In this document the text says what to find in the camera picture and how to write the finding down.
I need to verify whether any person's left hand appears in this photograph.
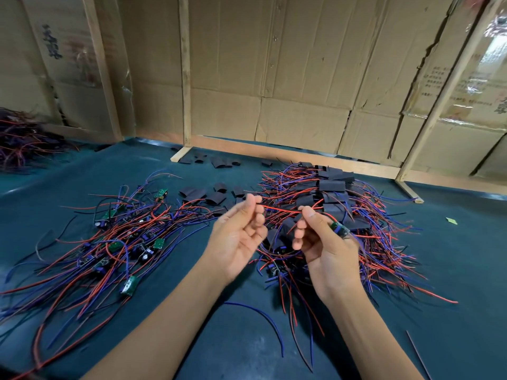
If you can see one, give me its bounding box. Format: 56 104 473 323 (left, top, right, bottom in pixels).
202 194 269 283

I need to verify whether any person's right hand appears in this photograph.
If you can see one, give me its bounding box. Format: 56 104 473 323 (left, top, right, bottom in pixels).
292 205 365 306

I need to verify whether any wired board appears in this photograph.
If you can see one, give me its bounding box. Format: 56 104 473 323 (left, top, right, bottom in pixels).
255 203 353 241

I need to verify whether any pile of black sleeve pieces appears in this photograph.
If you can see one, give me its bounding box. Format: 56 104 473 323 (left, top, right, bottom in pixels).
178 150 250 206

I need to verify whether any pile of sleeved wired boards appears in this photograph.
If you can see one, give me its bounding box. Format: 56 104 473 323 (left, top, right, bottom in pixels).
257 162 459 369

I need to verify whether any pile of unsleeved wired boards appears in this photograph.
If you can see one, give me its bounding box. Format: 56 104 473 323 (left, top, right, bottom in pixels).
0 172 219 380

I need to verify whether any wire pile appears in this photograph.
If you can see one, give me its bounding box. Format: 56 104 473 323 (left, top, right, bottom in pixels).
0 108 72 169

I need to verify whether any person's right forearm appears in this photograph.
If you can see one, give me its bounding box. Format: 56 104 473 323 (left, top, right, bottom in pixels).
317 284 425 380

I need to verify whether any person's left forearm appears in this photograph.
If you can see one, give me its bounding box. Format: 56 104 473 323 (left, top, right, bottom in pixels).
83 261 231 380

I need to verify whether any wooden ledge board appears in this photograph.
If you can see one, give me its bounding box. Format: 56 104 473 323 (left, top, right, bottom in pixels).
136 126 507 196

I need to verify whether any clear plastic sheet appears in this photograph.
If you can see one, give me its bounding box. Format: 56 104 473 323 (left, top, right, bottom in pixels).
471 12 507 127

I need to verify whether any loose blue wire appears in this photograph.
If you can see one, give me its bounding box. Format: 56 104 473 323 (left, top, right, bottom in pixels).
223 301 285 358

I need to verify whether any thin wooden post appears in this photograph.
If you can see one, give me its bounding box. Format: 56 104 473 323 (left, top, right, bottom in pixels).
170 0 193 163

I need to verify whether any pale slanted wooden post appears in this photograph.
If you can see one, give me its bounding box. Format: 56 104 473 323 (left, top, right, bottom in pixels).
395 0 504 204

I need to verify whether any wide wooden post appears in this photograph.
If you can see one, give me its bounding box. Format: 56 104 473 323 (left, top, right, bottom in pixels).
81 0 124 143

